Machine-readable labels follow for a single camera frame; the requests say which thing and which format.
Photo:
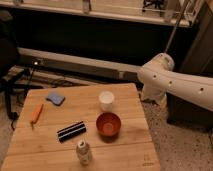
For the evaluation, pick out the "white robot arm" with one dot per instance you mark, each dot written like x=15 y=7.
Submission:
x=158 y=78

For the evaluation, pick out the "black office chair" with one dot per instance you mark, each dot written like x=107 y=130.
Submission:
x=9 y=57

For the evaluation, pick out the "metal pole stand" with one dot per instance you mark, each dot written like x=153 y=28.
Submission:
x=180 y=15

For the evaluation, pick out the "black white-striped block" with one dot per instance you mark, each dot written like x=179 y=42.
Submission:
x=71 y=131

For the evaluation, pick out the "wooden table board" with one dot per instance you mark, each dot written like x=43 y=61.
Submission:
x=39 y=149

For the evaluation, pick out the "white ceramic cup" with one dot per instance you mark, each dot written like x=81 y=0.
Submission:
x=106 y=100

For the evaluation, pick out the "white baseboard heater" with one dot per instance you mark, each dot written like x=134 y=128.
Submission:
x=84 y=65

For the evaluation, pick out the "blue sponge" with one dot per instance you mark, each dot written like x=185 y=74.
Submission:
x=55 y=98

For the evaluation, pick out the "orange-brown bowl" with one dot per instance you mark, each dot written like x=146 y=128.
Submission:
x=108 y=124

